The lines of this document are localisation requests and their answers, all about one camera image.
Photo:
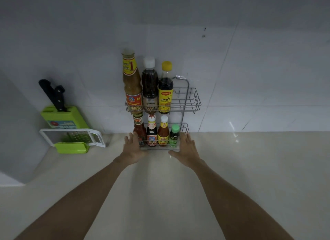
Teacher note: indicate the person's left forearm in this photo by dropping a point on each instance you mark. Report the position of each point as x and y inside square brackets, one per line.
[72, 206]

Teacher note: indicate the white framed grater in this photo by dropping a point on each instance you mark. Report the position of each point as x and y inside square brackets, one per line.
[99, 139]

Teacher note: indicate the red chili sauce bottle gold cap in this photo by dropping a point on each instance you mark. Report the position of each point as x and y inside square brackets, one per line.
[139, 130]

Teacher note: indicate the small orange sauce bottle white cap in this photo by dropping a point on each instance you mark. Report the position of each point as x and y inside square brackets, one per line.
[163, 134]

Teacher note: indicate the small bottle red white cap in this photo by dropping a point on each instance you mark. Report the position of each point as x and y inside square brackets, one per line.
[152, 132]

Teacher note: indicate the green grater holder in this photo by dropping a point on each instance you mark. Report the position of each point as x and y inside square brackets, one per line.
[72, 149]

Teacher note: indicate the person's left hand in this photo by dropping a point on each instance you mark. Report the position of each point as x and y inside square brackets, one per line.
[132, 150]

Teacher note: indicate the yellow label soy sauce bottle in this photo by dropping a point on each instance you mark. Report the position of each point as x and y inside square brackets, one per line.
[165, 95]

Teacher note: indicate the green knife block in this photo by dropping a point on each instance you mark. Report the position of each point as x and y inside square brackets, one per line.
[67, 118]

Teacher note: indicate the small green jar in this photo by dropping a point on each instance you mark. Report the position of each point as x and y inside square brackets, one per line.
[174, 139]

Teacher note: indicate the person's right hand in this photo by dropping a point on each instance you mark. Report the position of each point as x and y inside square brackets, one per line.
[188, 152]

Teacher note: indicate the dark sauce bottle white cap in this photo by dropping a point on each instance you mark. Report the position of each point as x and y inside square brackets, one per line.
[150, 85]

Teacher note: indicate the tall light brown sauce bottle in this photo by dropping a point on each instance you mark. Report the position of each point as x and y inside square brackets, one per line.
[132, 86]

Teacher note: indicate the person's right forearm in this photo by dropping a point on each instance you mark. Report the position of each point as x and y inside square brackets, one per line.
[239, 203]

